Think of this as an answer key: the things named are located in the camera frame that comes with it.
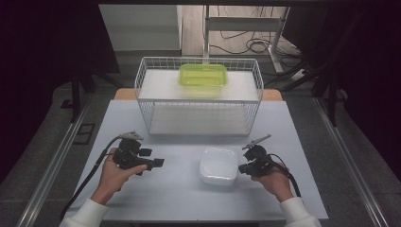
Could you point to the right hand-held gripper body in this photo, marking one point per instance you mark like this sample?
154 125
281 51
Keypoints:
260 162

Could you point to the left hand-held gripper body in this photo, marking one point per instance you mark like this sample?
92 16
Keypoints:
127 156

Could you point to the white plastic container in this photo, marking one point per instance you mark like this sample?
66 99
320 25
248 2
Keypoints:
218 165

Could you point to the green translucent plastic container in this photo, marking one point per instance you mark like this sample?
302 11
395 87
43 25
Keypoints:
202 75

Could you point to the person's left hand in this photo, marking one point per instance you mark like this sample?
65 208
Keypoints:
115 179

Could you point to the person's right hand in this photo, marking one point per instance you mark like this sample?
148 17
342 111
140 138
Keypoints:
277 186

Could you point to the wooden table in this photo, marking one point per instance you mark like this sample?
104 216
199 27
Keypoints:
124 94

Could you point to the black stand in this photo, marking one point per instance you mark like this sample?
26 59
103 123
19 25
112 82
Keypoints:
75 94
331 94

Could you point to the white power strip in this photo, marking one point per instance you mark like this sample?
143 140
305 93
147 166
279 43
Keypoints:
298 75

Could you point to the white cabinet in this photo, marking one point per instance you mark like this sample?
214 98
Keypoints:
142 28

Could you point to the aluminium rail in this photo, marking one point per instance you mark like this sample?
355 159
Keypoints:
53 164
350 164

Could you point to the white metal desk frame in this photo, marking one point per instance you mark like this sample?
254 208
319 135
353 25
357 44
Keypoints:
244 24

